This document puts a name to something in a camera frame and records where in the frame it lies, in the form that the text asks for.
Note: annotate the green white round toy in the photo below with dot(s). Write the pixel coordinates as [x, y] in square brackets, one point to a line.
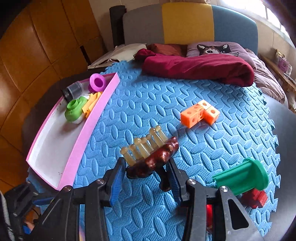
[74, 112]

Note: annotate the orange plastic clip piece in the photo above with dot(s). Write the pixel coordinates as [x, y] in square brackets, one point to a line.
[90, 104]

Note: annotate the beige canvas bag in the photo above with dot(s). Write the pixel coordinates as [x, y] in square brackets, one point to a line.
[120, 53]

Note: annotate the black padded massage table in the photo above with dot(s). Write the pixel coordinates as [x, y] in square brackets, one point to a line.
[283, 220]

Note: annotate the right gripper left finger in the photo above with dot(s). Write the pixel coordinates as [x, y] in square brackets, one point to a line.
[113, 182]

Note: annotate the red printed block piece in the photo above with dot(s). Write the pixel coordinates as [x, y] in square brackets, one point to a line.
[254, 198]

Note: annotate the pink storage box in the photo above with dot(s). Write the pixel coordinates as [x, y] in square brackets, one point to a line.
[282, 63]

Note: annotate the pinkish purple quilt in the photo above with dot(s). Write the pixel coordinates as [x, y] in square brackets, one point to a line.
[267, 83]

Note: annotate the pink white shallow tray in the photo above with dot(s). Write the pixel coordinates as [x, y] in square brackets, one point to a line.
[58, 147]

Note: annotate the brown knobbed massage brush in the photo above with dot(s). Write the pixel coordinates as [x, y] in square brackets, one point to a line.
[150, 154]

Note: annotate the black rolled mat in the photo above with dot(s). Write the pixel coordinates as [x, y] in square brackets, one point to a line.
[116, 19]

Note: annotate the purple cat pillow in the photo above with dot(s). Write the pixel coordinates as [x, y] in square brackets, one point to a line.
[231, 48]

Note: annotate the orange cube blocks piece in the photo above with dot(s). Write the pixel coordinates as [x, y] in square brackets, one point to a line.
[200, 111]

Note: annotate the wooden wardrobe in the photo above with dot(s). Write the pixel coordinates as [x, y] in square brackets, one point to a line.
[47, 41]

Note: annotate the grey yellow blue headboard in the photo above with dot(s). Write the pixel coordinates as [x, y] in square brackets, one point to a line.
[186, 23]

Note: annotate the black grey cylindrical cup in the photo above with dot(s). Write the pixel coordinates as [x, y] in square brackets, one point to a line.
[73, 91]

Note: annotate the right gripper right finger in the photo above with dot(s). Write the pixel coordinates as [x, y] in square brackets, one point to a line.
[180, 189]

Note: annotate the wooden side table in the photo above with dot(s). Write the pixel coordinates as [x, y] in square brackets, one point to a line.
[288, 84]

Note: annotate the blue foam puzzle mat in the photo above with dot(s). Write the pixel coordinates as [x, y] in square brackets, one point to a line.
[242, 130]

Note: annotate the maroon folded garment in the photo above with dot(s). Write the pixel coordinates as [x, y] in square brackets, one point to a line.
[169, 61]

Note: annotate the red metallic cylinder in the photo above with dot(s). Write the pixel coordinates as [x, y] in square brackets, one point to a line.
[209, 212]

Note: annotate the green flanged plastic spool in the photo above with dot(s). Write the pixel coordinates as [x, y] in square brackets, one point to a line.
[241, 178]

